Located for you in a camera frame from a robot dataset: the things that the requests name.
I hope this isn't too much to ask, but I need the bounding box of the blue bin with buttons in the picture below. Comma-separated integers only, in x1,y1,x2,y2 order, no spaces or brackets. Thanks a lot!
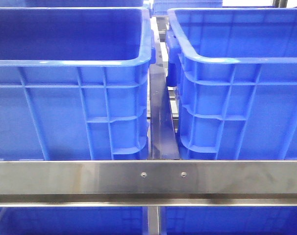
166,8,297,160

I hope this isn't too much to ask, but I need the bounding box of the steel centre divider rail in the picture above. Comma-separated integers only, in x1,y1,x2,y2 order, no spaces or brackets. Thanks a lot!
148,40,180,160

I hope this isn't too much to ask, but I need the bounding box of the steel rack front rail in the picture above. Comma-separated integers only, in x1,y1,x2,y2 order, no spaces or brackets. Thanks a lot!
0,160,297,207

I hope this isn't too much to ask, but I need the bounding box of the lower right blue bin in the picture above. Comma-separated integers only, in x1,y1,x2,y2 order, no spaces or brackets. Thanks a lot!
162,206,297,235

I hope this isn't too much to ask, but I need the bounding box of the blue bin at left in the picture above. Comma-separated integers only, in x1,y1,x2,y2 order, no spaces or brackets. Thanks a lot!
0,7,155,161

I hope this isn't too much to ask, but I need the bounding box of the lower left blue bin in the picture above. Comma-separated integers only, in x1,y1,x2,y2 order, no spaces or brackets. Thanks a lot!
0,207,148,235

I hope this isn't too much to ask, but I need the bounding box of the blue bin behind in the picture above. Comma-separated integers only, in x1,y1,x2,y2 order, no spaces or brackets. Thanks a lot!
153,0,223,16

